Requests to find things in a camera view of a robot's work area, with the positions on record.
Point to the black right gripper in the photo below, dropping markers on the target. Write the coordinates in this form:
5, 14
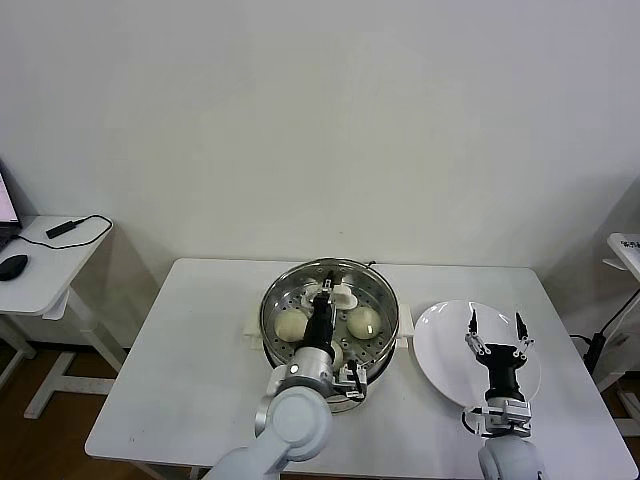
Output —
502, 362

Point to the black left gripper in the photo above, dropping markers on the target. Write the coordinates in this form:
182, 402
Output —
320, 327

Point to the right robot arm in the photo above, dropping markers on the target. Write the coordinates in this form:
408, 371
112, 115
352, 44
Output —
510, 460

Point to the stainless steel steamer pot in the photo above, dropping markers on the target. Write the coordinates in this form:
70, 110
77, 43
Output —
406, 325

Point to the round white plate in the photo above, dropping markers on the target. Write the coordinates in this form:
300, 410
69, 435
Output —
440, 350

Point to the white stand with label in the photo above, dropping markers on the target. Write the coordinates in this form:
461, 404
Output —
627, 250

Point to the black dongle adapter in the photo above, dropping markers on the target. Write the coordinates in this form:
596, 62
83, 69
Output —
62, 229

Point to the white side table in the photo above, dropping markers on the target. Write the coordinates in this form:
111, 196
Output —
45, 280

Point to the black computer mouse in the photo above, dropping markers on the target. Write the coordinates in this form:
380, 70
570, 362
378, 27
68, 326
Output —
12, 266

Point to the open laptop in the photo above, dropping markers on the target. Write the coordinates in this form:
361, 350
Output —
6, 200

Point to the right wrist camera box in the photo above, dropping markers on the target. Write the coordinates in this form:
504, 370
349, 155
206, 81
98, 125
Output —
517, 412

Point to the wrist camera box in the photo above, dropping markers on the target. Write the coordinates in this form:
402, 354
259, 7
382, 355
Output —
347, 375
517, 412

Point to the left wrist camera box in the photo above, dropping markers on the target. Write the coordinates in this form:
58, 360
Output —
347, 375

